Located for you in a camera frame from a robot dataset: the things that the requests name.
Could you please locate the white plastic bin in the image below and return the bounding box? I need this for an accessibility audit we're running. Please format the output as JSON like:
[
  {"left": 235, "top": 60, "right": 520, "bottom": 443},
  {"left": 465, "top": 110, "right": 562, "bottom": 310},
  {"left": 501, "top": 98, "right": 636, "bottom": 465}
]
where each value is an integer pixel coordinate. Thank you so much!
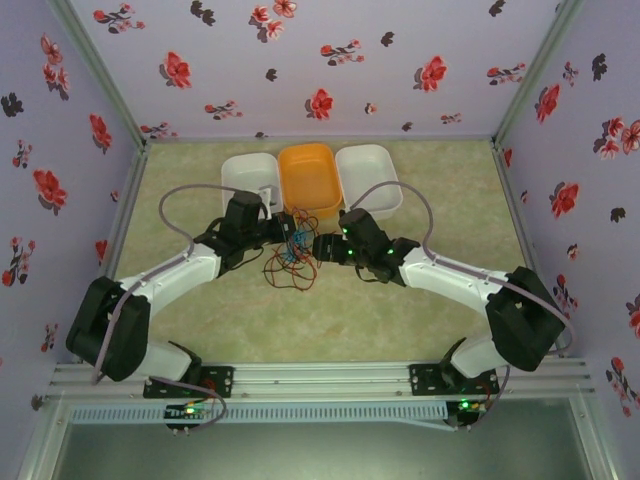
[
  {"left": 334, "top": 143, "right": 404, "bottom": 222},
  {"left": 220, "top": 152, "right": 281, "bottom": 226}
]

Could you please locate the orange plastic bin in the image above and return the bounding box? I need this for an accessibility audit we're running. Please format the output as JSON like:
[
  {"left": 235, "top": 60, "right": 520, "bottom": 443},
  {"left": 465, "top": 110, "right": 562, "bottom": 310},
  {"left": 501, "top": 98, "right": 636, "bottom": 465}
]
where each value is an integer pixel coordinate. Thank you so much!
[{"left": 277, "top": 142, "right": 344, "bottom": 221}]

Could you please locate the grey metal panel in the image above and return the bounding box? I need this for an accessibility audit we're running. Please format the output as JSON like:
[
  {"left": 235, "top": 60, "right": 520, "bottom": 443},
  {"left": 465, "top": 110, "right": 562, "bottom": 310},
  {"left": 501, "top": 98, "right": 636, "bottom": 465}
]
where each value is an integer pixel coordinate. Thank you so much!
[{"left": 49, "top": 422, "right": 601, "bottom": 480}]

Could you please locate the left controller board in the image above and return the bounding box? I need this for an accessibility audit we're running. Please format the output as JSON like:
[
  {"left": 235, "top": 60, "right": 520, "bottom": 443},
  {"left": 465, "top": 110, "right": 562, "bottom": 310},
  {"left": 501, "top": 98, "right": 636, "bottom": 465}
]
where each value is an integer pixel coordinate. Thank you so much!
[{"left": 164, "top": 399, "right": 221, "bottom": 435}]

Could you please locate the controller board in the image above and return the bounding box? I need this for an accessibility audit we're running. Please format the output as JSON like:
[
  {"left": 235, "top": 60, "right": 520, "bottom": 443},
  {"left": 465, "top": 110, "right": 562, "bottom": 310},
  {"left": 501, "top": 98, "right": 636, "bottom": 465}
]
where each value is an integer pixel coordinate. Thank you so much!
[
  {"left": 447, "top": 397, "right": 490, "bottom": 432},
  {"left": 164, "top": 399, "right": 221, "bottom": 435}
]

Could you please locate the right controller board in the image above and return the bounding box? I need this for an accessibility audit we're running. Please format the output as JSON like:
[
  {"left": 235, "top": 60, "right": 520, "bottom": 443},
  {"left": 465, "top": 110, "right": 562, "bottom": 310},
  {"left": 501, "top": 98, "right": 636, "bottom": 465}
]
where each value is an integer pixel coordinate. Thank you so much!
[{"left": 447, "top": 397, "right": 490, "bottom": 432}]

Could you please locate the lilac right arm cable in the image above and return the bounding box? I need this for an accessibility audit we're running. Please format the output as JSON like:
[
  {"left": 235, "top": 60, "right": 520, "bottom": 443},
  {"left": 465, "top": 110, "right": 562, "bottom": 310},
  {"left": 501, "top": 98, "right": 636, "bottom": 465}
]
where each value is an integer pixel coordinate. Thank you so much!
[{"left": 349, "top": 180, "right": 575, "bottom": 357}]

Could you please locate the lilac arm cable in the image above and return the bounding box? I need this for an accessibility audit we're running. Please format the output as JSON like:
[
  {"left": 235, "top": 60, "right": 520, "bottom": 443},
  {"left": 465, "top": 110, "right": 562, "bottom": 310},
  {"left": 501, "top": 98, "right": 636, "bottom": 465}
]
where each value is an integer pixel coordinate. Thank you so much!
[
  {"left": 93, "top": 183, "right": 242, "bottom": 385},
  {"left": 349, "top": 180, "right": 575, "bottom": 357}
]

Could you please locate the lilac left arm cable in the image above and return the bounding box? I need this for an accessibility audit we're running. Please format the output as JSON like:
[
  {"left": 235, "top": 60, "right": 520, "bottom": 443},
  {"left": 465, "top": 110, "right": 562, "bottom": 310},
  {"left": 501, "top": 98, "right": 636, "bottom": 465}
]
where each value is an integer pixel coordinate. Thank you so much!
[{"left": 93, "top": 183, "right": 242, "bottom": 385}]

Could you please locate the aluminium side rail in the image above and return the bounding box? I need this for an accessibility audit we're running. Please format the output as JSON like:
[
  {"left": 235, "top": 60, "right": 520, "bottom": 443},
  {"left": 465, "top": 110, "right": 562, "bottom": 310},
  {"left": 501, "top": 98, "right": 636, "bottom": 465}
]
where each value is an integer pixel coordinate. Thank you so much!
[
  {"left": 97, "top": 144, "right": 151, "bottom": 296},
  {"left": 491, "top": 142, "right": 544, "bottom": 274}
]

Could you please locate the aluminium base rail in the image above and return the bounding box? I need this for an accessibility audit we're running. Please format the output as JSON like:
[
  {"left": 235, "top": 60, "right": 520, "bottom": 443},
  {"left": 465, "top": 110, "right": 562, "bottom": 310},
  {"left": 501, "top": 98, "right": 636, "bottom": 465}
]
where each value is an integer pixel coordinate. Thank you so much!
[{"left": 49, "top": 360, "right": 594, "bottom": 400}]

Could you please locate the white slotted cable duct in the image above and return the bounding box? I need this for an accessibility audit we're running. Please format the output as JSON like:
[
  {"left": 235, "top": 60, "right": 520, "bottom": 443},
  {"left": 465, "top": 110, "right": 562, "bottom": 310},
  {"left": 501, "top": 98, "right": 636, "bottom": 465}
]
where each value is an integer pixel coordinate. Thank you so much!
[{"left": 67, "top": 403, "right": 449, "bottom": 424}]

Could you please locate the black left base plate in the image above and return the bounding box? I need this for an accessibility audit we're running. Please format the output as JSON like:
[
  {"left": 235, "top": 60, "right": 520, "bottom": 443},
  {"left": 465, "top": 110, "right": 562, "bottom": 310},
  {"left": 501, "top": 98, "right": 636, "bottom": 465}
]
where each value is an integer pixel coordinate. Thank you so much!
[{"left": 143, "top": 365, "right": 235, "bottom": 400}]

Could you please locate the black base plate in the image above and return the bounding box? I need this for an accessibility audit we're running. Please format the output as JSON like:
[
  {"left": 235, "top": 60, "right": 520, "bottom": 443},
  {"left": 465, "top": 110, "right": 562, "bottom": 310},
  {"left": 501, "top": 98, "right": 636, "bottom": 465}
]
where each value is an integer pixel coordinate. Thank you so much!
[
  {"left": 143, "top": 365, "right": 235, "bottom": 400},
  {"left": 408, "top": 363, "right": 500, "bottom": 397}
]

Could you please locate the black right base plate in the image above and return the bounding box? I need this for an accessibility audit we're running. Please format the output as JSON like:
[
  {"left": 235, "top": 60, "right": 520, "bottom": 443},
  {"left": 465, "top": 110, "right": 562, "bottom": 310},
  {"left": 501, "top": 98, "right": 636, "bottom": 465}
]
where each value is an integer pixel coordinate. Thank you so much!
[{"left": 408, "top": 363, "right": 500, "bottom": 397}]

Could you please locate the lilac left base cable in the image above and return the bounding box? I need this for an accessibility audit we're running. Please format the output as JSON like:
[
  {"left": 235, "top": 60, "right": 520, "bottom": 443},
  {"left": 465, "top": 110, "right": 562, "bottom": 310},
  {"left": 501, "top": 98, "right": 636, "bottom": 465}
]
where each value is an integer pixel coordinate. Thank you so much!
[{"left": 149, "top": 377, "right": 227, "bottom": 432}]

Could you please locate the lilac base cable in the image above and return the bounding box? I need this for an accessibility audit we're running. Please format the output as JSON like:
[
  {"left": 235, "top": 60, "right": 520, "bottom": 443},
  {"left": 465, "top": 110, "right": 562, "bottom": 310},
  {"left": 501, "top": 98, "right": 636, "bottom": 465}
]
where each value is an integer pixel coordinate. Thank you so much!
[
  {"left": 149, "top": 377, "right": 227, "bottom": 432},
  {"left": 449, "top": 364, "right": 512, "bottom": 431}
]

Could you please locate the aluminium corner post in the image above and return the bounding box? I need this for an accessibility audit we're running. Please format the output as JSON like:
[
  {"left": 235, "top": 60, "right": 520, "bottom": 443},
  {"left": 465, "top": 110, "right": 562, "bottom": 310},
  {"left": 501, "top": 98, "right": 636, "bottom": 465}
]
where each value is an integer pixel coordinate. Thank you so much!
[
  {"left": 47, "top": 0, "right": 151, "bottom": 149},
  {"left": 492, "top": 0, "right": 586, "bottom": 149}
]

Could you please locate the lilac right base cable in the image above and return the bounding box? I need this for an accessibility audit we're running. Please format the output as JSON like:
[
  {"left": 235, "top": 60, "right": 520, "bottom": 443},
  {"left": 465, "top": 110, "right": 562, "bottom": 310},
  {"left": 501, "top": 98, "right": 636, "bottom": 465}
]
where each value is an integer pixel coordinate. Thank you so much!
[{"left": 449, "top": 364, "right": 512, "bottom": 431}]

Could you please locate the aluminium lower frame beam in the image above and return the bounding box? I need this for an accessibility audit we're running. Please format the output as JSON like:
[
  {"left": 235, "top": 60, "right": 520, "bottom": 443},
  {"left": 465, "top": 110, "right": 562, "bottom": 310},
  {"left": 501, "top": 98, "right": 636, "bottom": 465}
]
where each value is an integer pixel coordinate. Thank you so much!
[
  {"left": 17, "top": 394, "right": 71, "bottom": 480},
  {"left": 569, "top": 397, "right": 624, "bottom": 480}
]

